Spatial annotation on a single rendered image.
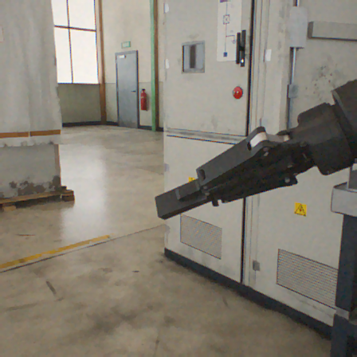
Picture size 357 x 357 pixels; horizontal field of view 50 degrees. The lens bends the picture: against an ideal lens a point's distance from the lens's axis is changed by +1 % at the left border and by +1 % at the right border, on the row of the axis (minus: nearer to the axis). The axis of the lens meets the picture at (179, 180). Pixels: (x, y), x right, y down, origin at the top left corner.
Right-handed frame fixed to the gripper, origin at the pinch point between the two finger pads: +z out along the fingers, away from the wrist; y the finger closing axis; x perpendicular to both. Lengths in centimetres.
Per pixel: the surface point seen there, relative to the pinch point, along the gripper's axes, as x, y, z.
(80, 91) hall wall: 814, 685, 564
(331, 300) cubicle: -1, 142, 5
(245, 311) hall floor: 4, 150, 47
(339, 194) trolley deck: 10, 47, -17
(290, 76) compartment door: 48, 52, -17
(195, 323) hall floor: 2, 130, 65
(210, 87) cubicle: 109, 113, 22
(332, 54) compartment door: 54, 59, -29
